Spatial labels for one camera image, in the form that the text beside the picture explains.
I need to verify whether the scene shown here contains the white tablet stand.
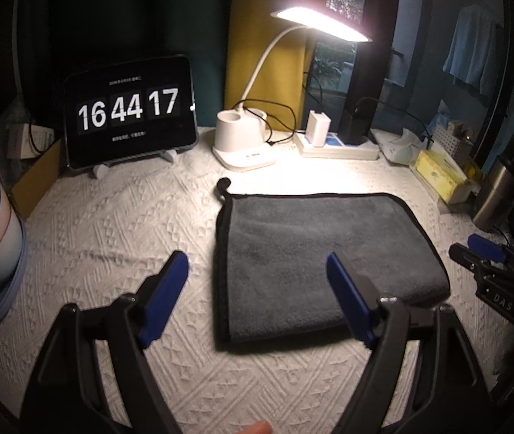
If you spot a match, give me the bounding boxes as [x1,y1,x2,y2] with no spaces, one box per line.
[92,147,181,179]

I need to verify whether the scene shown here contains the hanging blue shirt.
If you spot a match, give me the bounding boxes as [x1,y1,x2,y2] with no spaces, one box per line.
[442,2,504,98]

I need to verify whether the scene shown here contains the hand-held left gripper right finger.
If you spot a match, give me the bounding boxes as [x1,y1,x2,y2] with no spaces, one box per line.
[326,252,495,434]

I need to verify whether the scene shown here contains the small white box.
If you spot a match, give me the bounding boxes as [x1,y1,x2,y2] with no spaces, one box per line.
[6,122,56,160]

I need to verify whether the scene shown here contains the yellow panel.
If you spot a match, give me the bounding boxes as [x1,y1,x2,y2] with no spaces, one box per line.
[225,0,334,127]

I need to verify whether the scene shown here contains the white power strip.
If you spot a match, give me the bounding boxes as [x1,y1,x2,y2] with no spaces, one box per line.
[294,129,381,160]

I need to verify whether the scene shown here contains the grey towel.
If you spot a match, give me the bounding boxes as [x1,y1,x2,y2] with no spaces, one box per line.
[214,177,451,354]

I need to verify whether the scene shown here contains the black adapter cable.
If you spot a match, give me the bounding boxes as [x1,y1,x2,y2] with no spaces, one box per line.
[377,99,434,150]

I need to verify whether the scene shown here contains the black power adapter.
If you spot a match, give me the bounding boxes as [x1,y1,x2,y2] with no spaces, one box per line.
[338,97,382,144]

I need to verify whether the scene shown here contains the white textured tablecloth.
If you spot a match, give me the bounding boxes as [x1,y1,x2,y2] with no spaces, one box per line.
[0,127,514,434]

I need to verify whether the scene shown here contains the yellow tissue box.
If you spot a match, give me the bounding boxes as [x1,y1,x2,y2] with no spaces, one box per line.
[413,149,477,204]

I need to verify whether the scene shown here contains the cardboard box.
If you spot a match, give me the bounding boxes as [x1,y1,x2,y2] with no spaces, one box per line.
[10,138,65,220]

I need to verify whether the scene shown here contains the person's left hand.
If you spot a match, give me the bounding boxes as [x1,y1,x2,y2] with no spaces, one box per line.
[238,420,275,434]

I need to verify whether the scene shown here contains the white desk lamp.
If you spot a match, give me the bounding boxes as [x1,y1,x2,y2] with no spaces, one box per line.
[212,2,373,173]

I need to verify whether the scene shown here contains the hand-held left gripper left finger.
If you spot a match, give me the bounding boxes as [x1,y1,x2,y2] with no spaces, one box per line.
[19,250,190,434]

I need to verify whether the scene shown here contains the white woven basket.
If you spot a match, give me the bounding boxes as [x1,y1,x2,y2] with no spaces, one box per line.
[431,121,475,160]

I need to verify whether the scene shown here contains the black tablet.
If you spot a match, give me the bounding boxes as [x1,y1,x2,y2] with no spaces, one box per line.
[62,54,200,170]

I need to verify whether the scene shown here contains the steel thermos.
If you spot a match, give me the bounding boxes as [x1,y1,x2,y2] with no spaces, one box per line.
[472,154,514,231]

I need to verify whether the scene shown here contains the black lamp cable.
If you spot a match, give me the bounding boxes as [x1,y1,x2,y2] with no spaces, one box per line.
[236,98,296,148]

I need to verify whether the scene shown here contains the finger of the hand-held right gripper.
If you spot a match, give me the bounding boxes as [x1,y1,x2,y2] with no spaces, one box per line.
[467,234,507,263]
[448,243,488,277]

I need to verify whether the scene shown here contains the white charger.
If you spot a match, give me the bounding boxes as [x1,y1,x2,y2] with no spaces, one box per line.
[308,110,331,148]

